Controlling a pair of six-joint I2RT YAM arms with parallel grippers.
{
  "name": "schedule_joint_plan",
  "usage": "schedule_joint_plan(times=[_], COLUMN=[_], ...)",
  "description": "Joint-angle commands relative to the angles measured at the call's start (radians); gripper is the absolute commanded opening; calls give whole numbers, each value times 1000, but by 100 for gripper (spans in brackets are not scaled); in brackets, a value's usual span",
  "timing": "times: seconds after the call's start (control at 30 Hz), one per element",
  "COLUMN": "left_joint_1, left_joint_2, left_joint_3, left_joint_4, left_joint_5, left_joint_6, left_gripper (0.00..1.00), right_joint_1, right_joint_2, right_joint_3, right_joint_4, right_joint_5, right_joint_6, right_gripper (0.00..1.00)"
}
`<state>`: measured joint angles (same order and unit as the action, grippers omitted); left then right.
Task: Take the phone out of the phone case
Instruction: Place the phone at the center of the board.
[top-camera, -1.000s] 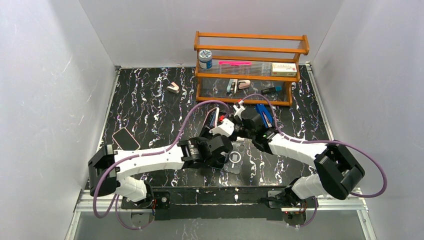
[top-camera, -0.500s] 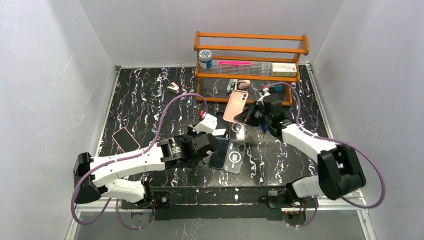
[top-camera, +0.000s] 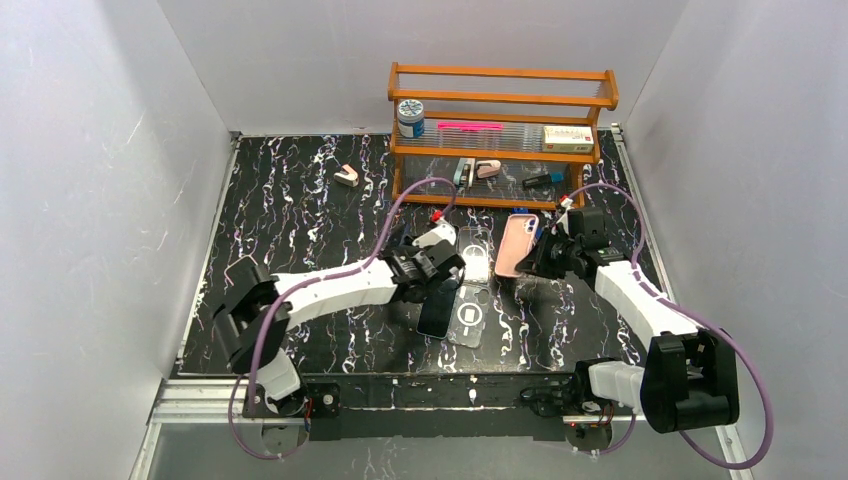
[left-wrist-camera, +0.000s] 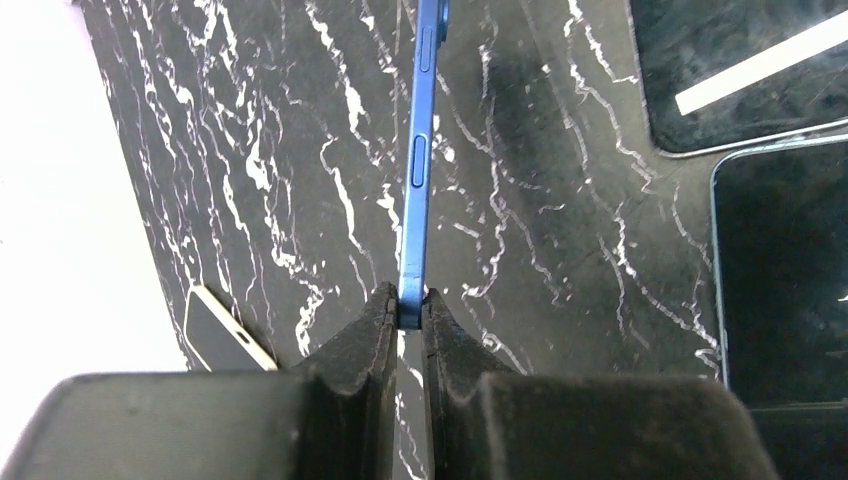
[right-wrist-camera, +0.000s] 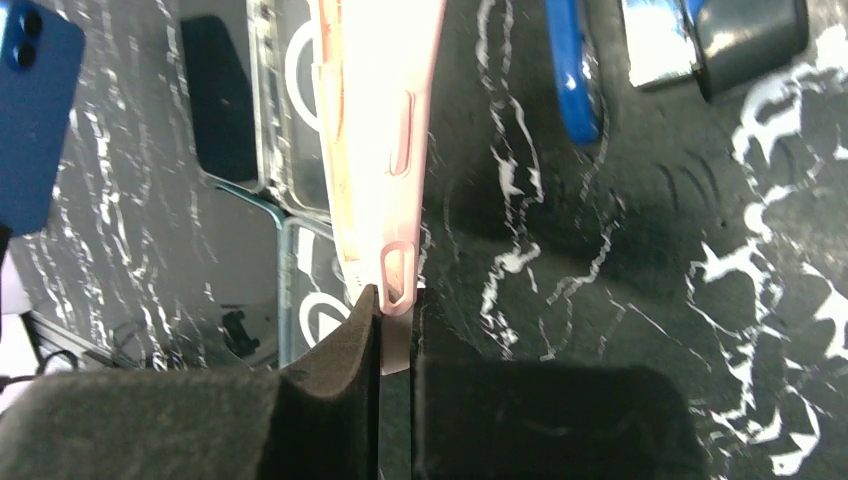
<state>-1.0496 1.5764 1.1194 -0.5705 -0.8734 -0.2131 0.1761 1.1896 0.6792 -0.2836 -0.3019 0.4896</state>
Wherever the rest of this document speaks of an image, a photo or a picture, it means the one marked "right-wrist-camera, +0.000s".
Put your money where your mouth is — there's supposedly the clear magsafe phone case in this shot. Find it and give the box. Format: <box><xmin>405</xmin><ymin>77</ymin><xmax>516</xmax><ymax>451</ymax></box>
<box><xmin>246</xmin><ymin>0</ymin><xmax>330</xmax><ymax>223</ymax></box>

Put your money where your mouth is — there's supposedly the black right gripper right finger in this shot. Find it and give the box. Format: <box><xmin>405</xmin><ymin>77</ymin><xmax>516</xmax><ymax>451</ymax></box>
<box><xmin>411</xmin><ymin>291</ymin><xmax>708</xmax><ymax>479</ymax></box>

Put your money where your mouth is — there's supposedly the pink phone case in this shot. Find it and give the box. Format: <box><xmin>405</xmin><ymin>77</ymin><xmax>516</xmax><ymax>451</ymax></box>
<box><xmin>311</xmin><ymin>0</ymin><xmax>448</xmax><ymax>376</ymax></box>

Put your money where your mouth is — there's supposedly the phone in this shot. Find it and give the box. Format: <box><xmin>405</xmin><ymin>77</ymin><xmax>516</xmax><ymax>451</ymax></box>
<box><xmin>111</xmin><ymin>183</ymin><xmax>285</xmax><ymax>371</ymax></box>
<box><xmin>180</xmin><ymin>1</ymin><xmax>261</xmax><ymax>191</ymax></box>
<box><xmin>1</xmin><ymin>1</ymin><xmax>86</xmax><ymax>236</ymax></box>

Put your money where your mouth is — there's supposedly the blue phone case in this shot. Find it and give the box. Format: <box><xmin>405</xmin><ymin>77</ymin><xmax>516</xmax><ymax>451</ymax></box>
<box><xmin>544</xmin><ymin>0</ymin><xmax>602</xmax><ymax>146</ymax></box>

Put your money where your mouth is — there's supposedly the clear grey phone case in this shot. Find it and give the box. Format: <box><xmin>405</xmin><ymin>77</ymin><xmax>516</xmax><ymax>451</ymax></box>
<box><xmin>278</xmin><ymin>216</ymin><xmax>352</xmax><ymax>367</ymax></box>

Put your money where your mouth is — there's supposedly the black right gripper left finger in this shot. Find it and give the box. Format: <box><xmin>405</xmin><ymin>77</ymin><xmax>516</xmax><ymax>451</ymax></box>
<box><xmin>1</xmin><ymin>286</ymin><xmax>381</xmax><ymax>479</ymax></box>

